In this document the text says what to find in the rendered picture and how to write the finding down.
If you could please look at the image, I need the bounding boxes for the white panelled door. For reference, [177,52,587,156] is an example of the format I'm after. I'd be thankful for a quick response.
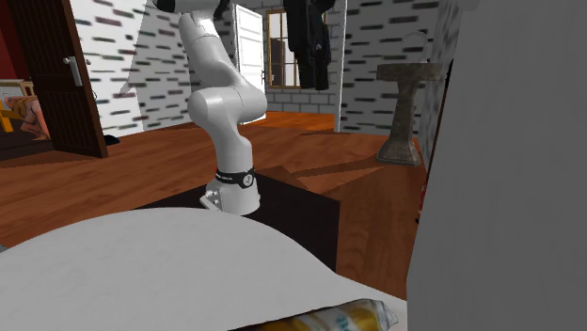
[232,3,267,126]

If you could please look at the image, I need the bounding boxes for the yellow and white packet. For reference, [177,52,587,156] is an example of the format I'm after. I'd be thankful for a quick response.
[228,297,399,331]

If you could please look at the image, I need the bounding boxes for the dark brown wooden door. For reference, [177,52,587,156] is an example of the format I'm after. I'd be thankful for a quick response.
[6,0,109,160]

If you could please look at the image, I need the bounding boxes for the wooden framed window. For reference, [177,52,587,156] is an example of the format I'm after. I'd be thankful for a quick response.
[265,8,329,90]

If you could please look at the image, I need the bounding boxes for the dark robot stand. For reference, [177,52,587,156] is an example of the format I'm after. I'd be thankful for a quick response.
[135,166,341,273]

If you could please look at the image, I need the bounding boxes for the grey stone pedestal sink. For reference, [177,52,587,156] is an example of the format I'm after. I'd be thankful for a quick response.
[375,29,444,167]

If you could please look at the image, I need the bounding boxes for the large grey flat block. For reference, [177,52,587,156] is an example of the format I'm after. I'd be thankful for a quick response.
[405,0,587,331]

